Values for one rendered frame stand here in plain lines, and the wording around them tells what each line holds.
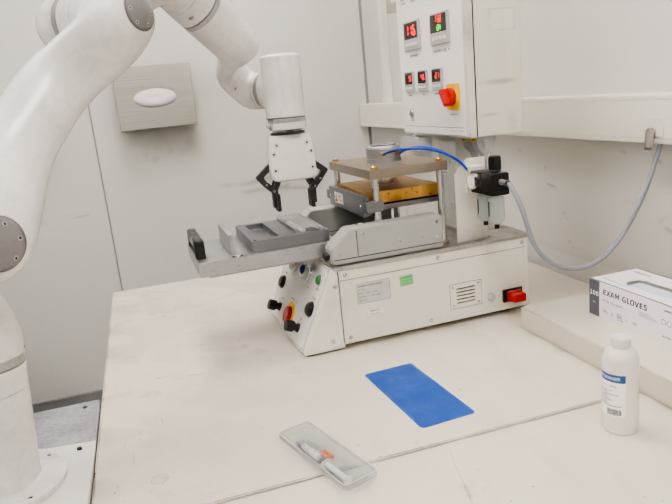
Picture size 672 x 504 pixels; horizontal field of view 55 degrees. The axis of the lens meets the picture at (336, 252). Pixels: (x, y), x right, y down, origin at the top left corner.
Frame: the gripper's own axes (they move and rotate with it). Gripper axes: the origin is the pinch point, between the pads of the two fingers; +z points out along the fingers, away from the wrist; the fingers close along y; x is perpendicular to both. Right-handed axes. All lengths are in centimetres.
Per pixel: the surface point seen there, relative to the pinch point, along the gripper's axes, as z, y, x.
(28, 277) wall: 39, -80, 148
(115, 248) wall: 33, -44, 148
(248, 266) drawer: 9.9, -13.9, -11.1
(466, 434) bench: 30, 8, -58
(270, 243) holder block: 6.1, -8.6, -10.1
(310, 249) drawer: 8.5, -0.6, -11.1
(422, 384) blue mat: 30, 10, -40
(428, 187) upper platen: -0.8, 27.6, -10.4
